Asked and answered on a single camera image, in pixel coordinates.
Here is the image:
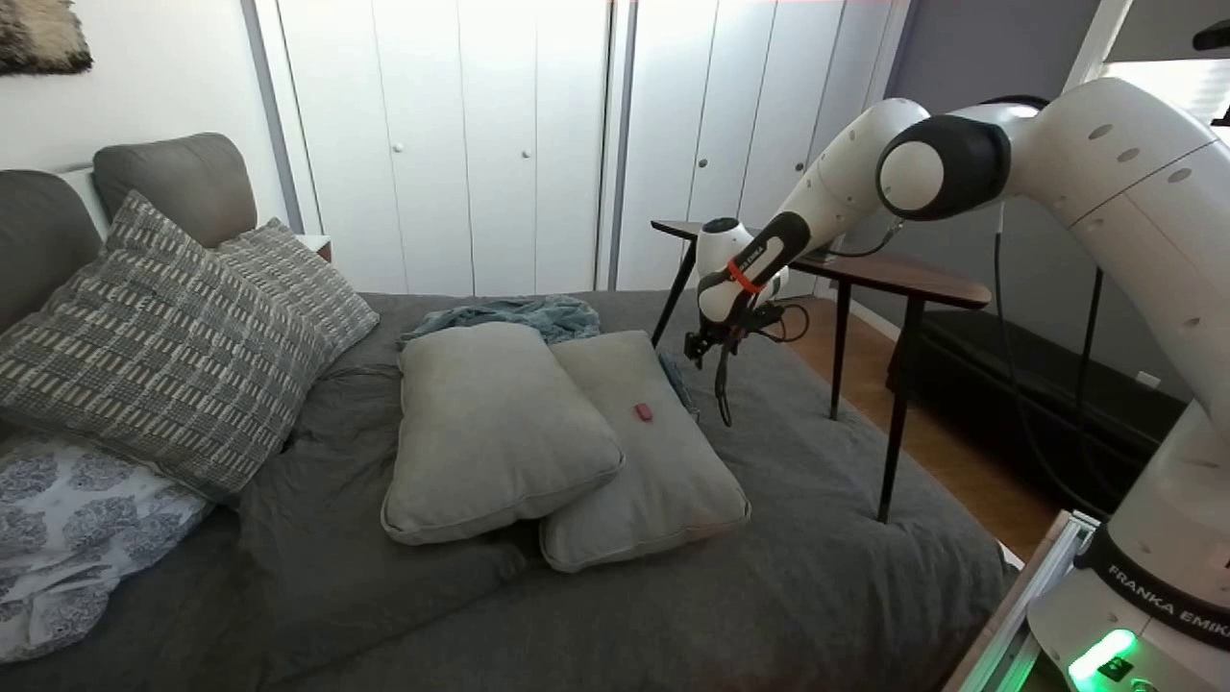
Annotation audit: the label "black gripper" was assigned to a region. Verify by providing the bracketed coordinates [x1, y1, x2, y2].
[679, 295, 762, 431]

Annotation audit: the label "three legged wooden table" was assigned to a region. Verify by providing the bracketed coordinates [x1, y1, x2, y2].
[646, 214, 999, 527]

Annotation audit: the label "dark grey bed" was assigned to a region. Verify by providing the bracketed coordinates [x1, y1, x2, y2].
[0, 287, 1015, 692]

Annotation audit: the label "light grey pillow red spot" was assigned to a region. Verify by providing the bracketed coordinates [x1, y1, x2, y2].
[534, 328, 756, 578]

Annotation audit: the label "teal knitted blanket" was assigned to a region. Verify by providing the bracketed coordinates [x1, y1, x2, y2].
[409, 294, 608, 350]

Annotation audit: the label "plain light grey pillow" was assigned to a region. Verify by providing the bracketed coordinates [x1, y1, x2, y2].
[378, 318, 626, 549]

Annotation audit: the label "white wardrobe doors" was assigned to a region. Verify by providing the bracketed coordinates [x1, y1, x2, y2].
[271, 0, 915, 302]

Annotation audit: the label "black low bench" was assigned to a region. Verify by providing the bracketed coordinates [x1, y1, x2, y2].
[884, 303, 1186, 519]

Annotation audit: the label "small grey checked cushion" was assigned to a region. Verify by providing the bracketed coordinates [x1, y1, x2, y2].
[214, 214, 384, 376]

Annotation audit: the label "tall grey headboard pad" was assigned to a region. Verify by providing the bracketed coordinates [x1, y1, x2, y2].
[88, 130, 260, 252]

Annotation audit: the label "large grey checked cushion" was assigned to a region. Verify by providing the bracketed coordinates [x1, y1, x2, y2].
[0, 187, 339, 499]

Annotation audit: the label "white framed window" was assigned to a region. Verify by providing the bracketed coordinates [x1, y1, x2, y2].
[1059, 0, 1230, 130]

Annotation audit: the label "white blue floral pillow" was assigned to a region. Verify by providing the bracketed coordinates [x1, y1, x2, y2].
[0, 427, 214, 671]

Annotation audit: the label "low grey headboard pad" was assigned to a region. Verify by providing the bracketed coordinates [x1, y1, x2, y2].
[0, 171, 107, 334]

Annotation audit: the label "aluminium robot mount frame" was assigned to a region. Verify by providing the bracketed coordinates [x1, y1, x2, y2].
[942, 509, 1107, 692]

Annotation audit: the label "grey vertical wall trim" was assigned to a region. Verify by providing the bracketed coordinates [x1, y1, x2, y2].
[237, 0, 310, 240]

